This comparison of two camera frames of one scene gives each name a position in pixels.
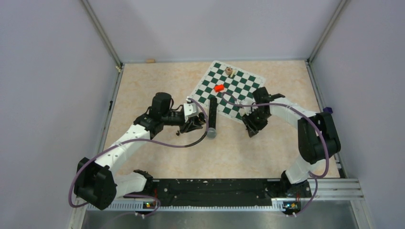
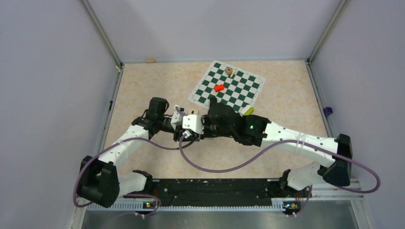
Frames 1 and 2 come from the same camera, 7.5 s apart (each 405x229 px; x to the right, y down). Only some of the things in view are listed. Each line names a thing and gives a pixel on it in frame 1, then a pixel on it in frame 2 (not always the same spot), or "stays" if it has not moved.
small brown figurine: (229, 70) stays
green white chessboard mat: (228, 85) stays
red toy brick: (218, 88) stays
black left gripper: (191, 124) to (178, 133)
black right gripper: (253, 128) to (205, 119)
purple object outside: (328, 109) stays
